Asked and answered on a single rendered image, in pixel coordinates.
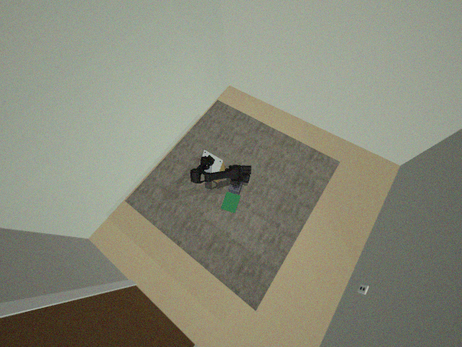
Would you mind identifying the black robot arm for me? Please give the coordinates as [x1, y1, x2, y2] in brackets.
[190, 156, 252, 186]

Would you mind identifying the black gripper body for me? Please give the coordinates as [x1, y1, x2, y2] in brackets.
[240, 174, 250, 183]

